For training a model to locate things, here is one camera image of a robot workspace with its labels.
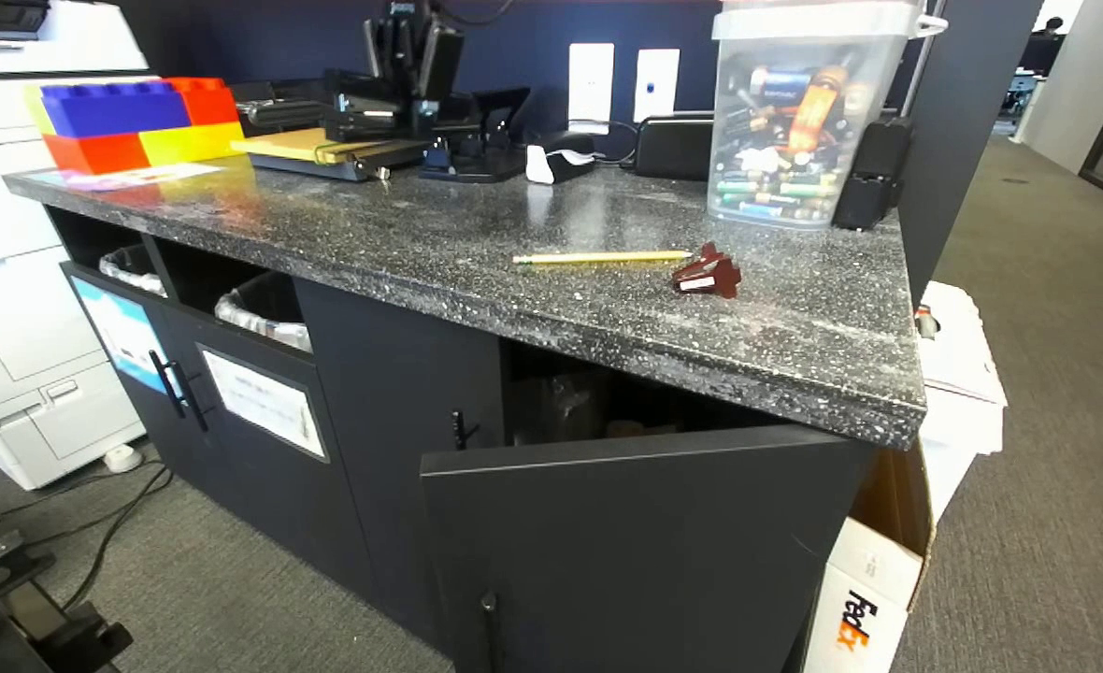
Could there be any yellow pencil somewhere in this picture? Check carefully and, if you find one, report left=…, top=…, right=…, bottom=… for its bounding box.
left=510, top=245, right=701, bottom=274

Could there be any dark red staple remover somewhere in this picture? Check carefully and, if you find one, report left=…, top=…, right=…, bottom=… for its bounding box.
left=670, top=238, right=745, bottom=301

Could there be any white tape dispenser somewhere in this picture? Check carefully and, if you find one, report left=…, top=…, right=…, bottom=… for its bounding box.
left=520, top=138, right=603, bottom=189

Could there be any black counter cabinet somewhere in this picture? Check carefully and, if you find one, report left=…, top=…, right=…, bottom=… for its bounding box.
left=42, top=201, right=882, bottom=673

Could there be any black rectangular box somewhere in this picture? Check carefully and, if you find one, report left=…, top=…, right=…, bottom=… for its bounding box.
left=628, top=113, right=720, bottom=184

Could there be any open black cabinet door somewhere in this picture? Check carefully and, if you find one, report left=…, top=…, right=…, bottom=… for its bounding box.
left=416, top=422, right=878, bottom=673

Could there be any white paper label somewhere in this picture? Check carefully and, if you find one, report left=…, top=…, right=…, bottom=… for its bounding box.
left=196, top=343, right=328, bottom=464

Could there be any wooden paper cutter black base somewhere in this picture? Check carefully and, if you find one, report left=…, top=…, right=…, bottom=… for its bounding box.
left=231, top=0, right=469, bottom=185

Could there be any clear plastic bin with lid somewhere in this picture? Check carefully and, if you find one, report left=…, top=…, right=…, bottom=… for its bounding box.
left=704, top=0, right=955, bottom=230

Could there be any black panel with white label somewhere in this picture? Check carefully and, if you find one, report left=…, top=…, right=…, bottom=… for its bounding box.
left=181, top=301, right=379, bottom=591

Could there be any yellow toy block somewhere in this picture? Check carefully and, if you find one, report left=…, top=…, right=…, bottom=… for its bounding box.
left=136, top=120, right=252, bottom=168

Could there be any white FedEx cardboard box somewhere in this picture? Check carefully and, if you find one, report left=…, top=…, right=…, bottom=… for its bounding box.
left=801, top=442, right=939, bottom=673

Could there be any red toy block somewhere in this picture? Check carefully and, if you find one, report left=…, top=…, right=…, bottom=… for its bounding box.
left=163, top=73, right=245, bottom=127

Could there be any black panel with blue label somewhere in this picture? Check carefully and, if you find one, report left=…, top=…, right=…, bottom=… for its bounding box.
left=60, top=257, right=205, bottom=502

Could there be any blue and white label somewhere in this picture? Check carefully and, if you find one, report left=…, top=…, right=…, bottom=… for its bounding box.
left=69, top=274, right=178, bottom=400

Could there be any orange toy block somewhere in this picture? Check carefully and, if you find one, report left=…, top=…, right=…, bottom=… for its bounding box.
left=42, top=132, right=154, bottom=180

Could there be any blue toy block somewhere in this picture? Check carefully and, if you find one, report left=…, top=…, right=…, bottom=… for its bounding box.
left=37, top=78, right=190, bottom=142

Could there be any white office printer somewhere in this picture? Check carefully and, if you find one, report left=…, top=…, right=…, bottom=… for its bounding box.
left=0, top=0, right=154, bottom=493

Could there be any person in dark clothes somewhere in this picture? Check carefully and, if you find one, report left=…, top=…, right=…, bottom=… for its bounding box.
left=1016, top=9, right=1075, bottom=81

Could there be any small black cabinet handle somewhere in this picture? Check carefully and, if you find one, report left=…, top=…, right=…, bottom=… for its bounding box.
left=449, top=407, right=488, bottom=453

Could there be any tall white wall plate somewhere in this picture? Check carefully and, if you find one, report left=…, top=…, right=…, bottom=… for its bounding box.
left=564, top=39, right=621, bottom=138

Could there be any small white wall plate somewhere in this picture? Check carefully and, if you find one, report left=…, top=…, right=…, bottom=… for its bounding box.
left=631, top=44, right=684, bottom=127

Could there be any black bar door handle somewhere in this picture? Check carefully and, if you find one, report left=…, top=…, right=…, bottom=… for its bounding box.
left=480, top=591, right=505, bottom=673

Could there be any black panel pull handle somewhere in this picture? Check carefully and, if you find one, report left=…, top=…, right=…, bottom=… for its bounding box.
left=150, top=348, right=209, bottom=434

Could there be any black floor cable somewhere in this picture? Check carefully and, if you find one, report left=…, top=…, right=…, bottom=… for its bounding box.
left=0, top=464, right=178, bottom=613

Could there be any black metal stand frame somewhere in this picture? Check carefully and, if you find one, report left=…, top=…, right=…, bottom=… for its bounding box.
left=0, top=505, right=138, bottom=673

